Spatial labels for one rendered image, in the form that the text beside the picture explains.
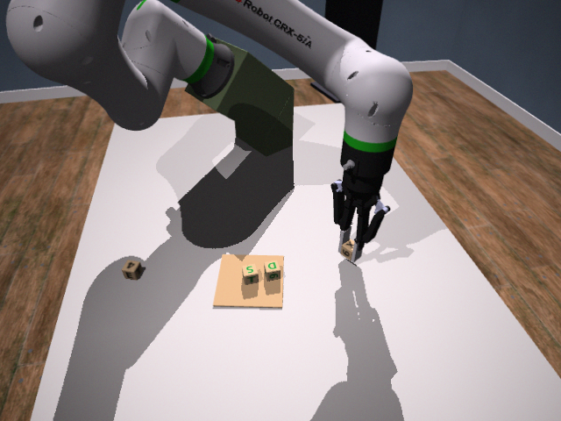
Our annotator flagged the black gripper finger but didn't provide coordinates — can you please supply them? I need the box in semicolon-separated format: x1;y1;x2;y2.
330;179;356;253
352;196;391;263

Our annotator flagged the tan flat mat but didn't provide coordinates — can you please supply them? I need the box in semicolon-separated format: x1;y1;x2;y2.
213;254;284;308

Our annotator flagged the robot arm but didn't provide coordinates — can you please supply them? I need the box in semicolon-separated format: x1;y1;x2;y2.
6;0;413;178

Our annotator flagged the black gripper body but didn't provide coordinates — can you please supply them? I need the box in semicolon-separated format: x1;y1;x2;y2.
341;170;384;211

